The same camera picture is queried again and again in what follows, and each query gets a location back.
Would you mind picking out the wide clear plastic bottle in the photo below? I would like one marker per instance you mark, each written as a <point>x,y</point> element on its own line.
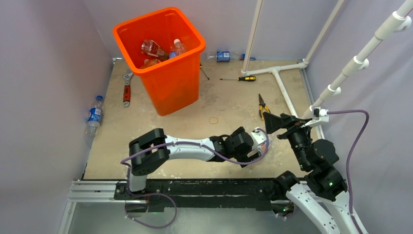
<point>178,48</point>

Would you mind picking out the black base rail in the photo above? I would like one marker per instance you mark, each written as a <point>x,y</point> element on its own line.
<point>260,194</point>

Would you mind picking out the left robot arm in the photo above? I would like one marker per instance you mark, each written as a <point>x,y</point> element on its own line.
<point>151,150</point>

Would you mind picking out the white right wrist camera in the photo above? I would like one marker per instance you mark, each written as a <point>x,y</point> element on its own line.
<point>320,116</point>

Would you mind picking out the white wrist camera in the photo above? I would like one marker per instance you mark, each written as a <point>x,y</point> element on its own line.
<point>320,116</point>
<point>258,137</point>

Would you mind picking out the crushed orange label bottle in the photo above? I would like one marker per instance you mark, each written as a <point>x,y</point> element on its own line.
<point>150,62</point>

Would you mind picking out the orange plastic bin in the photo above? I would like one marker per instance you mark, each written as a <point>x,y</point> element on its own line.
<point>163,48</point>

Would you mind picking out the small label clear bottle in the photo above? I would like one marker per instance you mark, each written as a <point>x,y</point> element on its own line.
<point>265,145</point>

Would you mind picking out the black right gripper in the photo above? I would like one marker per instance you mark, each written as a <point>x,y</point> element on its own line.
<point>272,122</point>

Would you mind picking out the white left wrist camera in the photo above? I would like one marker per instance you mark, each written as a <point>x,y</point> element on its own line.
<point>258,137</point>

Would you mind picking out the yellow handle pliers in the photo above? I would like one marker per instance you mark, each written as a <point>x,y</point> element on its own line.
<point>262,107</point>

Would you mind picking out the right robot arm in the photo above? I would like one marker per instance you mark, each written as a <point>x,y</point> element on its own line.
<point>326,197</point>

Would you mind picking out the yellow black screwdriver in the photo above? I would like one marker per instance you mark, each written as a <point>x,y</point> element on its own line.
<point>246,79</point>

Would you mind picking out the red adjustable wrench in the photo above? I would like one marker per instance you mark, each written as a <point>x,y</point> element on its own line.
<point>127,89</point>

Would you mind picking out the pepsi label bottle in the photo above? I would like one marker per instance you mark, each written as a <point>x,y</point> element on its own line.
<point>95,116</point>

